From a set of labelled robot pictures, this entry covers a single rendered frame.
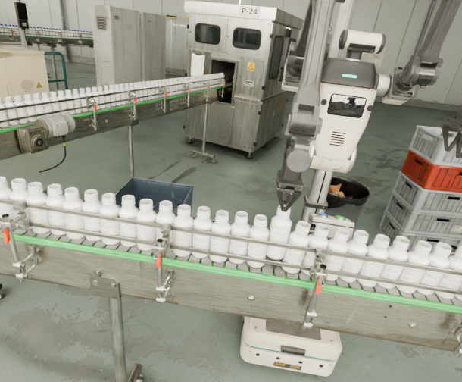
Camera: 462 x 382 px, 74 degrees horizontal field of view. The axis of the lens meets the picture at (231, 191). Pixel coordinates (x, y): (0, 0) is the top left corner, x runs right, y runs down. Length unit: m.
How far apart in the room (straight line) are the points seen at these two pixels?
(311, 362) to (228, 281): 1.02
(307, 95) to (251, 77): 3.66
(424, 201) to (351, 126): 1.80
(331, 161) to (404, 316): 0.69
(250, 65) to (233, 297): 3.75
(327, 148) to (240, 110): 3.22
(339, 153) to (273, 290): 0.72
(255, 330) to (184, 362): 0.45
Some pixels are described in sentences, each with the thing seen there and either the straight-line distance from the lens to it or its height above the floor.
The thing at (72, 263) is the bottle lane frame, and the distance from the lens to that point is 1.14.
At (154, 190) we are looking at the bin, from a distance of 1.61.
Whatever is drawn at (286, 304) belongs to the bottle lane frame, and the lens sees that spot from 1.04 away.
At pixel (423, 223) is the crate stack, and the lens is 3.25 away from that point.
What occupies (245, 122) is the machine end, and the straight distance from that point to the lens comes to 4.56.
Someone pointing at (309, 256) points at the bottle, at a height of 1.07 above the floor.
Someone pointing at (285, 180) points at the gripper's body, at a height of 1.30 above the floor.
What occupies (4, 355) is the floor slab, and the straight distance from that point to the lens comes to 2.20.
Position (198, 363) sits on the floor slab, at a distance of 1.96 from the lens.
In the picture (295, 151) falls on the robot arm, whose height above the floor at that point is 1.40.
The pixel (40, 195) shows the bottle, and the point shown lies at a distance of 1.11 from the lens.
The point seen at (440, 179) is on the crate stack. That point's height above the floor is 0.77.
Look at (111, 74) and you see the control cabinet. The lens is 6.82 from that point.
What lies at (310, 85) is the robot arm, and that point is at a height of 1.54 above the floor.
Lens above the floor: 1.63
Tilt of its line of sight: 26 degrees down
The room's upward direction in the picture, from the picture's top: 7 degrees clockwise
